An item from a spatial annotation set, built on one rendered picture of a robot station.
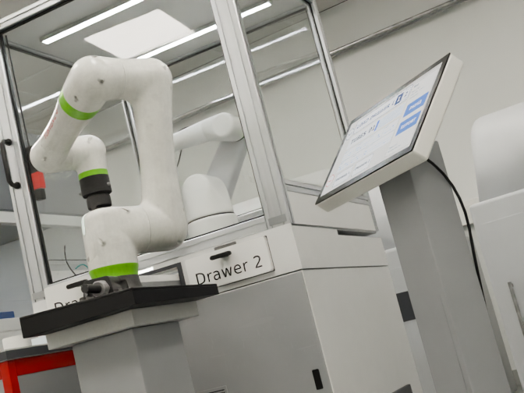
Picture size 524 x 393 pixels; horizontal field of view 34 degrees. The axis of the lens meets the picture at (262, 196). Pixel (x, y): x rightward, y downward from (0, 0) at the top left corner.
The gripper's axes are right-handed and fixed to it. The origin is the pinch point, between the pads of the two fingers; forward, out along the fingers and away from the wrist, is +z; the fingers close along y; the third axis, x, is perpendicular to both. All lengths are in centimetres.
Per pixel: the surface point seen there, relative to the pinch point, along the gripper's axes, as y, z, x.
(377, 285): -96, 24, 51
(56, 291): 11.1, 5.9, -13.9
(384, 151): 7, -3, 92
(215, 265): -20.8, 8.4, 23.5
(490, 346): -7, 51, 102
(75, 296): 11.1, 9.2, -7.8
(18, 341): 24.8, 18.5, -19.8
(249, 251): -20.8, 7.2, 36.0
